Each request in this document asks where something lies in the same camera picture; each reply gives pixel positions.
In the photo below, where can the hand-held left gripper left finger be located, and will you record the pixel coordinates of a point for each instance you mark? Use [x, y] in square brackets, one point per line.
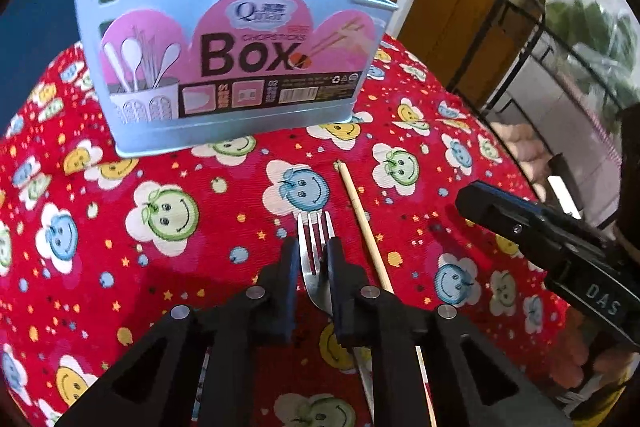
[287, 292]

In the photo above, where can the person's right hand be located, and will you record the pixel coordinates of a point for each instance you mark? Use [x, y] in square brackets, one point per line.
[580, 357]

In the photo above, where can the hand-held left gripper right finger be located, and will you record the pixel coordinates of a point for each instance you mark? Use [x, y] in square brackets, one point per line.
[345, 297]

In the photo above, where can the blue kitchen counter cabinet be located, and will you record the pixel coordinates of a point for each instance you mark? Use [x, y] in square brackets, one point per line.
[30, 17]

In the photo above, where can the wooden chopstick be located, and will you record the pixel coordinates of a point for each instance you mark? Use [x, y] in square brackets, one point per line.
[365, 232]

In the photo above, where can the red smiley flower tablecloth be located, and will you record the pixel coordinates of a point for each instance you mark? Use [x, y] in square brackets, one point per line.
[200, 257]

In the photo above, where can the wooden cupboard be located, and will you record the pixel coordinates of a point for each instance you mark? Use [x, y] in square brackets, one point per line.
[450, 22]

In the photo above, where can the bag of green vegetables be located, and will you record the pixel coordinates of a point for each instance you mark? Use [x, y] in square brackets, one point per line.
[590, 37]

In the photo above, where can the pile of eggs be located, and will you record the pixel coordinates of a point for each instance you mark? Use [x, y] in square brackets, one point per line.
[525, 152]

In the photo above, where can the steel fork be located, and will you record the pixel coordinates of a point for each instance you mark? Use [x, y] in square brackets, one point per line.
[315, 267]

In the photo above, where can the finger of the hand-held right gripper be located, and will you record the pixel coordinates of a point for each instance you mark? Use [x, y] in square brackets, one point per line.
[500, 217]

